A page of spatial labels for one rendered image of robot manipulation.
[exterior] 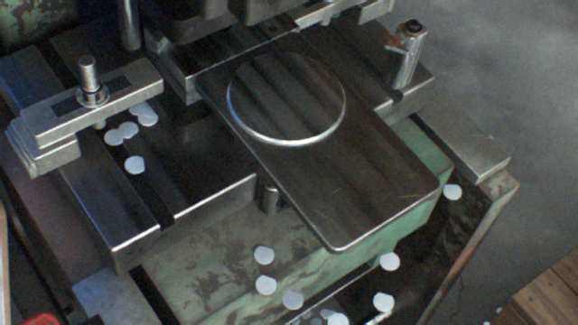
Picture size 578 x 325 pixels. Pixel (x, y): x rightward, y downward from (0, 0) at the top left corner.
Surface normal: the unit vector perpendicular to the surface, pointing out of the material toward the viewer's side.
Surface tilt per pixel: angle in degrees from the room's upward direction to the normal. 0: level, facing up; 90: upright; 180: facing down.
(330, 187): 0
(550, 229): 0
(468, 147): 0
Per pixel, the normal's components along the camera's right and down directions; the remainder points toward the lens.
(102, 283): 0.10, -0.57
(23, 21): 0.59, 0.70
